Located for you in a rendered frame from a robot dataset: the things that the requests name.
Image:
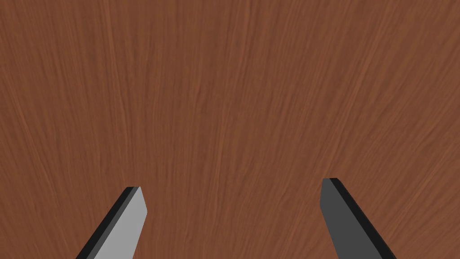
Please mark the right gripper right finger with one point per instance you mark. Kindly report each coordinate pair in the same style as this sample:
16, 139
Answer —
350, 226

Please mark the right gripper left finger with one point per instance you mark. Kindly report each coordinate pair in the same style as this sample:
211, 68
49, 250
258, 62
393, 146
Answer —
122, 230

